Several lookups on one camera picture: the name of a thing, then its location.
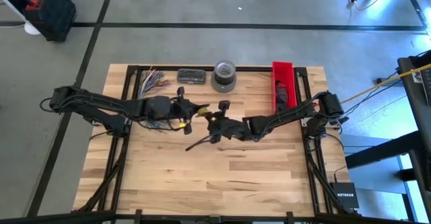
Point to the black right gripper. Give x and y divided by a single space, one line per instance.
229 130

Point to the red plastic bin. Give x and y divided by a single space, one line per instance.
284 71

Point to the black standing desk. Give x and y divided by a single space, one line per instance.
417 116

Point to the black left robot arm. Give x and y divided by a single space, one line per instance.
101 104

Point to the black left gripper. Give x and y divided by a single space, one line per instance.
175 109

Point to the black metal rig frame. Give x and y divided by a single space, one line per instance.
256 68

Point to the black tape roll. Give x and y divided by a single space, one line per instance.
225 77

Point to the black tool box red lid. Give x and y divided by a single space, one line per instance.
54 12

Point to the grey duct tape roll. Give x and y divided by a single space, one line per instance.
224 88

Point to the black network switch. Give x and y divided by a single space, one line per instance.
345 195

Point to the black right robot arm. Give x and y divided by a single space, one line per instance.
286 114

